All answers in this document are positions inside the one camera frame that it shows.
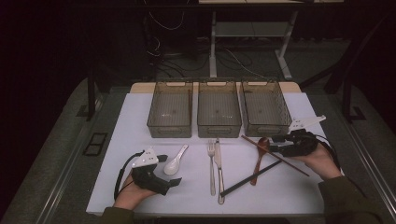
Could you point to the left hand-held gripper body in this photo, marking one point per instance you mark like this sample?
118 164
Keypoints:
149 180

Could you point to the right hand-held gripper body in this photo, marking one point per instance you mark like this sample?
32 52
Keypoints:
299 143

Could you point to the brown wooden spoon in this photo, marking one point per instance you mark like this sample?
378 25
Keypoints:
264 143

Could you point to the white ceramic spoon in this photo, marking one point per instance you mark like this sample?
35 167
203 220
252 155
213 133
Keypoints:
172 168

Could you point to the brown wooden chopstick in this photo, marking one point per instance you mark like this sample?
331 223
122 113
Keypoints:
295 168

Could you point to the smoky clear plastic bin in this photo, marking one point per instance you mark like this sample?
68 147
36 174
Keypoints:
169 109
264 109
219 109

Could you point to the person's left hand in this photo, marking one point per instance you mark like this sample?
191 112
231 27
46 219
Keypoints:
130 196

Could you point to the person's right hand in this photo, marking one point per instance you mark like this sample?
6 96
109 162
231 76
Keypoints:
323 165

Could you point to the steel fork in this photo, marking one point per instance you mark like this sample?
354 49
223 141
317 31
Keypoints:
211 174

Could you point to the steel table knife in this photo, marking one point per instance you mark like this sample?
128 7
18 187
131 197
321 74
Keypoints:
218 158

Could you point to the white table cover sheet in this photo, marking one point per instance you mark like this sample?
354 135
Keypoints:
264 199

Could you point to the black slanted metal stand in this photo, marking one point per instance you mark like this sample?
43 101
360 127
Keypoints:
337 79

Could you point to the white metal desk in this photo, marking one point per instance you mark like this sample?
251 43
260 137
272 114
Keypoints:
212 46

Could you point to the metal floor rail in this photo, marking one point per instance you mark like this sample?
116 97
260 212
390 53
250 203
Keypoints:
375 174
61 183

